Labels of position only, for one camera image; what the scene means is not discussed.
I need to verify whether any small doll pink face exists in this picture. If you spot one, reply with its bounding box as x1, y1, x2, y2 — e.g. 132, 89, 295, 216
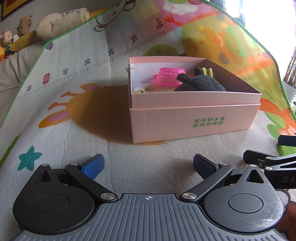
1, 31, 19, 48

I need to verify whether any colourful cartoon play mat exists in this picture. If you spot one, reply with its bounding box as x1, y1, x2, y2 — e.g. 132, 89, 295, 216
1, 1, 295, 240

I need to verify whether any beige plush pillow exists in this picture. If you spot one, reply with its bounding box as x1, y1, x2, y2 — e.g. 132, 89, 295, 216
36, 8, 89, 41

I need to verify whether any grey sofa cushion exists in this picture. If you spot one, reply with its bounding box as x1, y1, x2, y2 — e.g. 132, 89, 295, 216
0, 41, 46, 121

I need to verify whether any pink plastic basket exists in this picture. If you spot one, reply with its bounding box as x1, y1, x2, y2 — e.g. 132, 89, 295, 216
151, 67, 186, 87

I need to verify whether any black plush toy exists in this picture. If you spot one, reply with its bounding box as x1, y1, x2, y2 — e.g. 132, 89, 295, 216
174, 67, 226, 92

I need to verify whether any yellow toy food piece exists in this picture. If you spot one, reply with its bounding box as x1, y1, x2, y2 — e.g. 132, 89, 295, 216
133, 87, 145, 94

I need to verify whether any orange brown plush toy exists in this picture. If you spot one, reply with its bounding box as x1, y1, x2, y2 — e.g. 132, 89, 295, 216
144, 83, 176, 93

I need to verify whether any pink cardboard box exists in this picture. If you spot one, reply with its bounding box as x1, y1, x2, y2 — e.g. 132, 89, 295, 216
128, 56, 262, 143

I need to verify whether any yellow duck plush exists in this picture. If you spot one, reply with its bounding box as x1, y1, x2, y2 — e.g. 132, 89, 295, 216
0, 45, 6, 62

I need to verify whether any framed wall picture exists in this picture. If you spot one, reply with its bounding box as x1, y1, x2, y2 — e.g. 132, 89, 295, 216
1, 0, 31, 20

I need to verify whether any brown deer plush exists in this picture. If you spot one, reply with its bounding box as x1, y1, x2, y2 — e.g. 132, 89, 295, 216
17, 15, 33, 37

